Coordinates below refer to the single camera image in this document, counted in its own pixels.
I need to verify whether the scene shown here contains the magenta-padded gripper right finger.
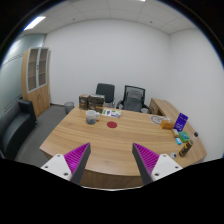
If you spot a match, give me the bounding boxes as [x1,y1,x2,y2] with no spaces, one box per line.
[132,142,184,186]

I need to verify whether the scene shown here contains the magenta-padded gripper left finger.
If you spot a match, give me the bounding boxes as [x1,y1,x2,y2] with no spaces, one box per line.
[40,142,92,186]

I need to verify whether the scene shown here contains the clear black-capped drink bottle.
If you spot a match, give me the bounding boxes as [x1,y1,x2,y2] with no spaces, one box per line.
[178,139,195,158]

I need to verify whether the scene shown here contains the orange wooden box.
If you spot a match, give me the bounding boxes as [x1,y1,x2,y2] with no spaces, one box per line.
[160,119,176,130]

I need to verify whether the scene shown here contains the white and grey mug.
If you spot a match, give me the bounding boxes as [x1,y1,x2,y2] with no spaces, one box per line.
[85,109,101,126]

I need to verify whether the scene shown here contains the purple standing card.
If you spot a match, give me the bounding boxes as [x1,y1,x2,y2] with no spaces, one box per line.
[173,112,189,132]

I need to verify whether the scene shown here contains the flat round red coaster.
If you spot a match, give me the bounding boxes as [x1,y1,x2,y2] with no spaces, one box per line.
[106,121,118,130]

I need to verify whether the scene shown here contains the grey waste bin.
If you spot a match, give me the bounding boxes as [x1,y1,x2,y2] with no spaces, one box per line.
[63,101,76,115]

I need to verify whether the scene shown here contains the wooden side desk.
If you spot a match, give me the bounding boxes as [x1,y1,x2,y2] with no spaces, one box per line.
[148,97,183,123]

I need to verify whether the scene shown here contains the tall dark brown carton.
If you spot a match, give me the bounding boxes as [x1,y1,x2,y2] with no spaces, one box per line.
[78,93,90,111]

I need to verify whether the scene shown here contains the white green printed leaflet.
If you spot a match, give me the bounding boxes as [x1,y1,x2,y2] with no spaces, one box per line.
[101,108,123,119]

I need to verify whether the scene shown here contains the grey mesh office chair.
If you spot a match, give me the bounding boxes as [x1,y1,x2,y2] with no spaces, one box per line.
[115,85,150,114]

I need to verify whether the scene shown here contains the black leather sofa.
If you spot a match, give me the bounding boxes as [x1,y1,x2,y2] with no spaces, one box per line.
[0,98,38,161]

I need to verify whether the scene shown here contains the wooden glass-door cabinet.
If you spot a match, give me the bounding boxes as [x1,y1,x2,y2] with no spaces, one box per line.
[21,46,52,118]

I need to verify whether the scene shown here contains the black office chair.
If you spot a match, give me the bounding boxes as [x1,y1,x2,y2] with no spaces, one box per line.
[95,82,116,108]

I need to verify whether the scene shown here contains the rectangular ceiling light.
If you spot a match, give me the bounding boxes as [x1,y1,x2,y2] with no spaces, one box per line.
[23,15,47,32]

